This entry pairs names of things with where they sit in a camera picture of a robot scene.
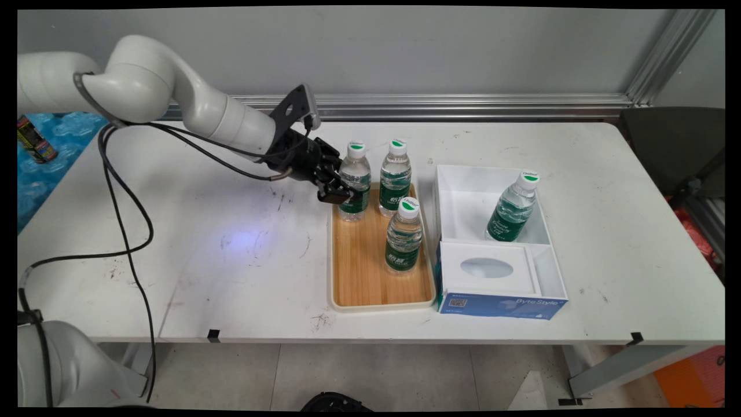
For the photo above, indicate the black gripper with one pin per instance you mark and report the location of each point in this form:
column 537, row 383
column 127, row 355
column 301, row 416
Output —
column 301, row 159

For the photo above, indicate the water bottle green label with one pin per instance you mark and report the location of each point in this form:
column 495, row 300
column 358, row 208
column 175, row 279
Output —
column 358, row 168
column 509, row 217
column 403, row 243
column 395, row 185

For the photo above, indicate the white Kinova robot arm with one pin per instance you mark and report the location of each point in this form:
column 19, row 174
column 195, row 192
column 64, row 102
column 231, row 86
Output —
column 145, row 81

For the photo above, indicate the wooden tray cream rim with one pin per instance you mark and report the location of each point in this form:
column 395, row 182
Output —
column 359, row 260

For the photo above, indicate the black tape mark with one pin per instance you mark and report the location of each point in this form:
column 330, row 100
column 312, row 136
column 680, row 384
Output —
column 637, row 338
column 213, row 335

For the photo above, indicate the white box blue side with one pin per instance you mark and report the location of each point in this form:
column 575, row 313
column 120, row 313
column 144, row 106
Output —
column 498, row 306

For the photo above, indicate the black round floor object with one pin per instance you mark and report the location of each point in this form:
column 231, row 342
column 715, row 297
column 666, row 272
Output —
column 336, row 402

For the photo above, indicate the grey upright table leg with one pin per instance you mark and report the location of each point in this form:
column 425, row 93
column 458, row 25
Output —
column 139, row 359

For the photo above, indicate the blue plastic bottle pack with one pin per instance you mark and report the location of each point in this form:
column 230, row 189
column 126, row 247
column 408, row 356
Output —
column 40, row 185

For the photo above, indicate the colourful printed can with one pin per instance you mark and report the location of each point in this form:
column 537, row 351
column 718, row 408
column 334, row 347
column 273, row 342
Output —
column 36, row 142

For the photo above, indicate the grey slanted table leg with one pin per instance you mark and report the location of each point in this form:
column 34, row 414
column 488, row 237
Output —
column 625, row 368

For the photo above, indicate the red plastic bag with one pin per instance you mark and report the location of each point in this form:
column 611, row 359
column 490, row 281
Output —
column 697, row 237

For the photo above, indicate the orange box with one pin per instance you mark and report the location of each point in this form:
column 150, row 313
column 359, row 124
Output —
column 692, row 379

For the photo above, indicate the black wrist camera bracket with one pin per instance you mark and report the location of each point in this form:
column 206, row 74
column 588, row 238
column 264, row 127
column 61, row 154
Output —
column 295, row 107

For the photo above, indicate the horizontal aluminium frame rail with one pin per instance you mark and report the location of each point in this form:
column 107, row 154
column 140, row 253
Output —
column 463, row 107

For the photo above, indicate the slanted aluminium frame post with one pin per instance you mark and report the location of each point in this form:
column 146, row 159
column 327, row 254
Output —
column 671, row 55

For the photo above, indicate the grey metal side rail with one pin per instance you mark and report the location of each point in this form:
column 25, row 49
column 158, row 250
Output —
column 709, row 223

